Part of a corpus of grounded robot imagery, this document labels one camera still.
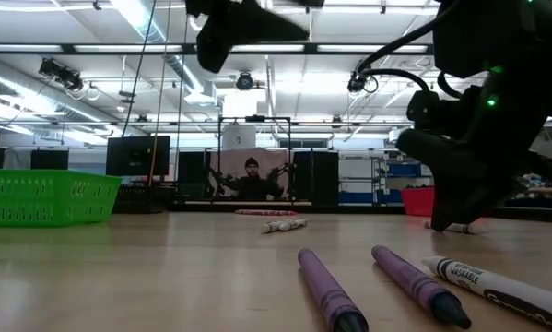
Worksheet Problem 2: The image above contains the small black monitor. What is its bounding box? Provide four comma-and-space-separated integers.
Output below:
29, 149, 70, 171

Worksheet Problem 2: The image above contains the pink backdrop panel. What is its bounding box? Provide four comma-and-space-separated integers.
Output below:
209, 147, 289, 202

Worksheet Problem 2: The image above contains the person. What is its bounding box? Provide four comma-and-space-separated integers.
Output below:
219, 156, 287, 202

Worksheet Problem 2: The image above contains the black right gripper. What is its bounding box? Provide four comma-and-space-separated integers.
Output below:
396, 114, 552, 232

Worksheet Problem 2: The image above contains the blue storage bin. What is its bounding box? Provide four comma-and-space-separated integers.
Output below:
385, 160, 431, 178
338, 191, 404, 205

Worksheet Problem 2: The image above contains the black mounted camera rig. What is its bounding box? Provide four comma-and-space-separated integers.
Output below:
38, 57, 84, 92

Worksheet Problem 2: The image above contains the round black overhead camera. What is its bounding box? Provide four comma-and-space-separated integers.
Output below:
235, 71, 255, 91

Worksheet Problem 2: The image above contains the black right camera cable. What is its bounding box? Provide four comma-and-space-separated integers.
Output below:
354, 7, 447, 101

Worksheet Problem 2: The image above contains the black partition panel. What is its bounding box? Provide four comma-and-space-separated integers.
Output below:
177, 150, 211, 200
292, 150, 340, 207

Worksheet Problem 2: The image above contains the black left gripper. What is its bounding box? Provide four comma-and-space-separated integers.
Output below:
185, 0, 325, 75

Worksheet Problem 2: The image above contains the hanging black cable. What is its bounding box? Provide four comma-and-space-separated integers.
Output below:
121, 0, 159, 137

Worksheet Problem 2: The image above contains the red plastic basket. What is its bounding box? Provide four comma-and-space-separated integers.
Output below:
400, 185, 436, 218

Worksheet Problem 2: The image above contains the pink crayon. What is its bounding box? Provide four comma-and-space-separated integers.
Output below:
235, 208, 299, 217

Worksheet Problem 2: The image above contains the purple crayon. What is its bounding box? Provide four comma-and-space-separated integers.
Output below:
297, 247, 370, 332
370, 244, 473, 330

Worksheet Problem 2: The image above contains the green plastic basket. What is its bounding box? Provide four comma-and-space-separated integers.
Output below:
0, 168, 123, 228

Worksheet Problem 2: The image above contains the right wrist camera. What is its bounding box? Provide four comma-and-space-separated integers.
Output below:
405, 89, 443, 125

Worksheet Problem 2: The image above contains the white crayon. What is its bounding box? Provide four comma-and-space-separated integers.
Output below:
261, 220, 291, 235
277, 218, 310, 231
421, 255, 552, 332
423, 220, 487, 236

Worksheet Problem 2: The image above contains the black camera with looped cable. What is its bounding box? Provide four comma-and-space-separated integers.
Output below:
347, 68, 379, 96

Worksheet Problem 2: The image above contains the black plastic basket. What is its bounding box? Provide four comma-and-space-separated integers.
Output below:
112, 184, 176, 214

